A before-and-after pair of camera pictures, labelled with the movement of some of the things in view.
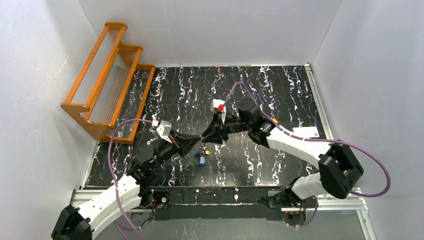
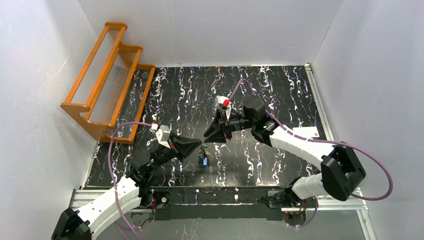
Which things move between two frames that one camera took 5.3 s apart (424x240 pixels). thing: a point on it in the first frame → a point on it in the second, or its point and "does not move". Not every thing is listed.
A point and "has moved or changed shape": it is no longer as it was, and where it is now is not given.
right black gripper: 221,129 does not move
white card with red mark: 309,132 does not move
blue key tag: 202,158 has moved or changed shape
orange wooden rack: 110,95 does not move
